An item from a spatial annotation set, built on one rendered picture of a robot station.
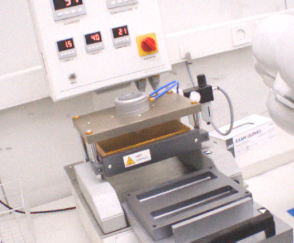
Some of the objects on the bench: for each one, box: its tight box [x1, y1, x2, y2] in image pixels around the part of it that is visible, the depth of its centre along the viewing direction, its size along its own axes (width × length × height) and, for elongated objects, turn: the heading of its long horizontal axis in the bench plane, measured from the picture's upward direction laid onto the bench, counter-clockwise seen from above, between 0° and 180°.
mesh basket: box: [0, 179, 37, 243], centre depth 130 cm, size 22×26×13 cm
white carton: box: [208, 114, 278, 158], centre depth 154 cm, size 12×23×7 cm, turn 151°
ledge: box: [234, 125, 294, 180], centre depth 162 cm, size 30×84×4 cm, turn 141°
